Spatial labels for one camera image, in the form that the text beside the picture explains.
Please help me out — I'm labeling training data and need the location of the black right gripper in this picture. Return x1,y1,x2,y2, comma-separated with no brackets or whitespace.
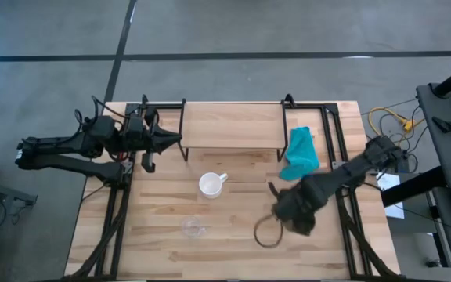
271,175,330,226

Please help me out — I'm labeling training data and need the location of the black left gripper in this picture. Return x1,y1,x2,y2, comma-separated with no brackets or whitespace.
124,108,183,174

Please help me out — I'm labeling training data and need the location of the black support bar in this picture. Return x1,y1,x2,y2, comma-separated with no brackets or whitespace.
381,165,447,208

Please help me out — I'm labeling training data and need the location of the black aluminium table frame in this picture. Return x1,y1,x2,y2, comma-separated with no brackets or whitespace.
63,93,403,282

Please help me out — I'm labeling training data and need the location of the white paper sheet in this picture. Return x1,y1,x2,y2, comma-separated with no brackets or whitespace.
376,172,406,220

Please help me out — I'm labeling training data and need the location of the white ceramic mug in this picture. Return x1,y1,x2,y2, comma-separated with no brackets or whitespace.
198,172,229,200

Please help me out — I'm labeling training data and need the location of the grey metal stand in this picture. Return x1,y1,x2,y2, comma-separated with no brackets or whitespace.
0,175,39,226

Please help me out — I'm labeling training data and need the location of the wooden shelf with black legs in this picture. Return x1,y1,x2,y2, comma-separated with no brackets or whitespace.
177,98,290,163

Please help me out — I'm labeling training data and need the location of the teal cloth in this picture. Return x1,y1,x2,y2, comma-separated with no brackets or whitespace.
279,126,321,182

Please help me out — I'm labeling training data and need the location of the yellow cable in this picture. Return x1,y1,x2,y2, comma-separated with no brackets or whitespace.
367,106,426,137

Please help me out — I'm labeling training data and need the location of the clear glass cup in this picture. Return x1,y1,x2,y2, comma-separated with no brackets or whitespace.
180,215,207,239

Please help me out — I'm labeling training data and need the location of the grey side table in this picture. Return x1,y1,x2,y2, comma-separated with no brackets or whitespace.
416,81,451,282

